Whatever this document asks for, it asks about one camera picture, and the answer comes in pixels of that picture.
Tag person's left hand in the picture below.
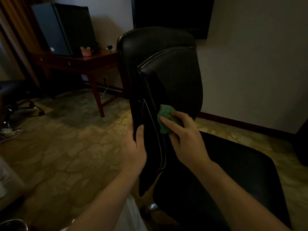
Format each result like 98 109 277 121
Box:
120 122 147 177

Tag person's right forearm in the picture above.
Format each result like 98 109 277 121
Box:
197 161 292 231

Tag black leather chair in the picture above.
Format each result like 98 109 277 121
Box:
116 27 293 231

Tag person's right hand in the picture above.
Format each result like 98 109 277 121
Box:
159 111 212 171

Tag black swivel chair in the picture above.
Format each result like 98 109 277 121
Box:
0 80 46 129

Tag person's left forearm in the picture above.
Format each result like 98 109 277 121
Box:
66 170 145 231

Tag brown curtain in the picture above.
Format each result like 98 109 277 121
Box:
0 0 41 88

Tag white sheer curtain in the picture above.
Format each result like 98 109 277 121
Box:
0 26 24 81

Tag beige upholstered furniture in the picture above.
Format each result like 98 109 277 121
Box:
0 156 26 212

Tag dark red wooden table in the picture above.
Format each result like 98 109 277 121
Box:
30 49 125 118

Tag dark cabinet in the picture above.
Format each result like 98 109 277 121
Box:
291 117 308 166

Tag metal trash bin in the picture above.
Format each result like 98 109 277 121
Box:
0 218 29 231

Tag green cleaning cloth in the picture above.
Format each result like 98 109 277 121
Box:
157 104 184 134

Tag black mini fridge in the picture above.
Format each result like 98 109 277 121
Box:
31 3 97 57

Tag black wall television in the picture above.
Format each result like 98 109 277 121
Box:
131 0 215 40

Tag dark red baseboard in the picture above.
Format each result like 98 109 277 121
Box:
83 80 295 140

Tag white hanging cord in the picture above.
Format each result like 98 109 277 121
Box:
100 80 109 98

